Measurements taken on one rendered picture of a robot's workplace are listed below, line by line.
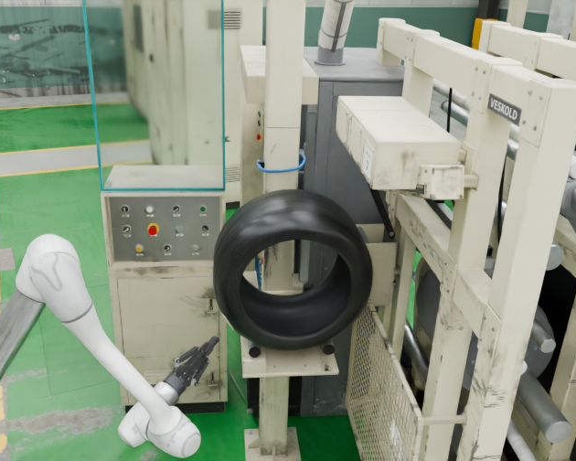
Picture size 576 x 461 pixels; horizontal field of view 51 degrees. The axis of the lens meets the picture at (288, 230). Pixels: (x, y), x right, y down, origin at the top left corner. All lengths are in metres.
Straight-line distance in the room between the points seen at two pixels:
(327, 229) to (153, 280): 1.15
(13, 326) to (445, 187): 1.29
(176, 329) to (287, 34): 1.55
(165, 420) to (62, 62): 9.45
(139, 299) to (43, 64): 8.26
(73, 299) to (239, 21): 4.04
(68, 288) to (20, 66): 9.35
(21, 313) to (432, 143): 1.27
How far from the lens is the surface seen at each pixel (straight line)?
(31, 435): 3.47
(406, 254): 2.55
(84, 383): 3.72
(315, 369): 2.38
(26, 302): 1.90
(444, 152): 1.79
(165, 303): 2.99
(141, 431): 2.01
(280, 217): 2.03
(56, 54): 10.94
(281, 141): 2.32
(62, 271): 1.70
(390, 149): 1.74
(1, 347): 1.97
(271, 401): 2.92
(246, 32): 5.49
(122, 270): 2.93
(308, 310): 2.48
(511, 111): 1.68
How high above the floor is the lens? 2.24
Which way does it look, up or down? 24 degrees down
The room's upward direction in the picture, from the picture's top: 2 degrees clockwise
